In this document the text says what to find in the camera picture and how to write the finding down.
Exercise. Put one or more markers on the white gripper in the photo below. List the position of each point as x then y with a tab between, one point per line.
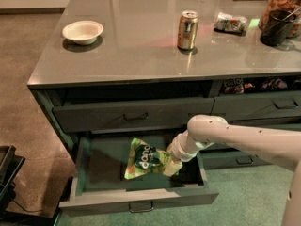
181	152

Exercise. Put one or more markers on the green rice chip bag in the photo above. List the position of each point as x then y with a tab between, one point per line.
144	159

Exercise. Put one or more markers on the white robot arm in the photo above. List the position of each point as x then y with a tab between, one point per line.
287	159

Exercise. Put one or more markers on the bottom right drawer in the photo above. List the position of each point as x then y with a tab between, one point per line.
229	158

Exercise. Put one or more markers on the top left drawer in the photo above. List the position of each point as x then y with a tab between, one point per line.
131	115

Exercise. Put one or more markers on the open middle left drawer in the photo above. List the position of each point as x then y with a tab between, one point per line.
99	186

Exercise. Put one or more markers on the dark snack bag in shelf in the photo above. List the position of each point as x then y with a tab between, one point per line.
274	84

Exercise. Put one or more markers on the top right drawer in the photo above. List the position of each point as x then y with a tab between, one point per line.
264	105

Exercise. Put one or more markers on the gold soda can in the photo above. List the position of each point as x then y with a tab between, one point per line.
187	31

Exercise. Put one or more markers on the white paper bowl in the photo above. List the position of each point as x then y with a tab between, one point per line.
82	32

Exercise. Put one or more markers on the black equipment on floor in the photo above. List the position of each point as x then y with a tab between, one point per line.
10	164

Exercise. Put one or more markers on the black cup with utensils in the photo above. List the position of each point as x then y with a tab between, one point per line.
279	24

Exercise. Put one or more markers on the glass jar of snacks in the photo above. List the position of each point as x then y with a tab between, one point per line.
292	6

